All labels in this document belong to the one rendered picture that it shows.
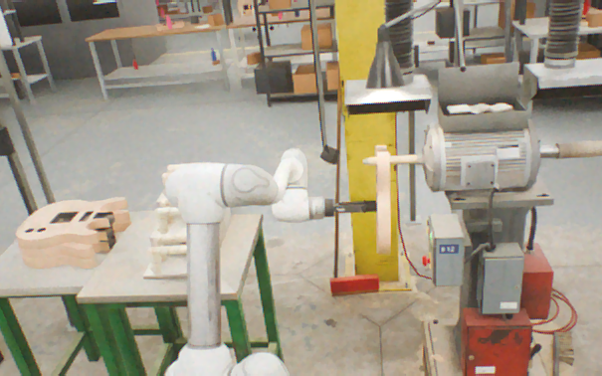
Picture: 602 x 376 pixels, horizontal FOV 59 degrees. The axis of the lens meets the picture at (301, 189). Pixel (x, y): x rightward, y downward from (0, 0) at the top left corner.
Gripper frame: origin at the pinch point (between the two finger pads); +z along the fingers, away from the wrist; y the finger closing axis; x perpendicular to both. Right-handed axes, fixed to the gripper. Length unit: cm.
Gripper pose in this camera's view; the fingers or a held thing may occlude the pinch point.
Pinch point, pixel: (375, 205)
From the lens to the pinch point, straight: 212.1
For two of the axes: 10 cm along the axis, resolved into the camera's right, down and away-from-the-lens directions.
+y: -1.2, 1.3, -9.8
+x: -0.6, -9.9, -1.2
